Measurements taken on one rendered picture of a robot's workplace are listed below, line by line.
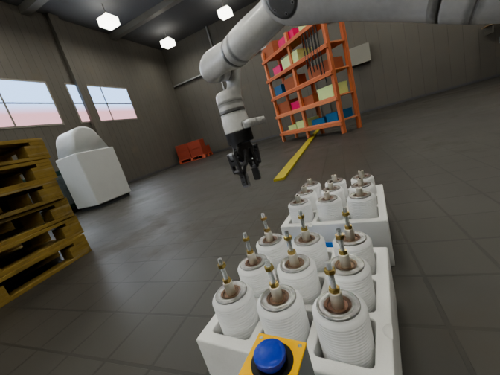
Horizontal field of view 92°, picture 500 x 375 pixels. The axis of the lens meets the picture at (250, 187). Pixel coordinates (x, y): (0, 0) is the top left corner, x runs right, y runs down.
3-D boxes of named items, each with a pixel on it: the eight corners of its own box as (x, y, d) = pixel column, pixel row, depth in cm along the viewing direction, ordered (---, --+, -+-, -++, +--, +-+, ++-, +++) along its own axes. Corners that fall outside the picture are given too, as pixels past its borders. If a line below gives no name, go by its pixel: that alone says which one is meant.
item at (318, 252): (301, 285, 78) (288, 236, 74) (331, 279, 77) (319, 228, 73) (307, 306, 69) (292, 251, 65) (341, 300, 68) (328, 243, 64)
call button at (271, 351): (292, 353, 30) (289, 340, 30) (282, 385, 27) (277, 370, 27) (265, 346, 32) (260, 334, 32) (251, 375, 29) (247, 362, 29)
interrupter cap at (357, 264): (324, 261, 57) (323, 259, 57) (355, 253, 57) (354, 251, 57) (335, 280, 50) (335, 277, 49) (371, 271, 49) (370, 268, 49)
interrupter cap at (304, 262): (303, 276, 54) (302, 274, 54) (274, 271, 58) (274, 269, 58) (315, 257, 60) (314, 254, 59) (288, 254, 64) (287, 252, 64)
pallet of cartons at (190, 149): (190, 160, 1197) (184, 143, 1179) (214, 153, 1143) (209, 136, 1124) (178, 164, 1108) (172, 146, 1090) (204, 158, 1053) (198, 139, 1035)
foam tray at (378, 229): (388, 218, 117) (382, 184, 113) (395, 266, 84) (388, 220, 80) (309, 223, 136) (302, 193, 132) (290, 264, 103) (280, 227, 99)
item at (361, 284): (332, 320, 62) (318, 260, 58) (369, 311, 62) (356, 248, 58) (348, 353, 53) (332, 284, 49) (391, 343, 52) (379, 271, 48)
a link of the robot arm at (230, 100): (242, 111, 72) (216, 117, 67) (227, 56, 68) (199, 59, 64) (254, 106, 66) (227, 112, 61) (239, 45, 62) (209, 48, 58)
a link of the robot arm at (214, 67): (193, 61, 63) (212, 33, 51) (222, 58, 67) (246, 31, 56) (202, 88, 65) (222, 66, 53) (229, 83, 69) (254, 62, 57)
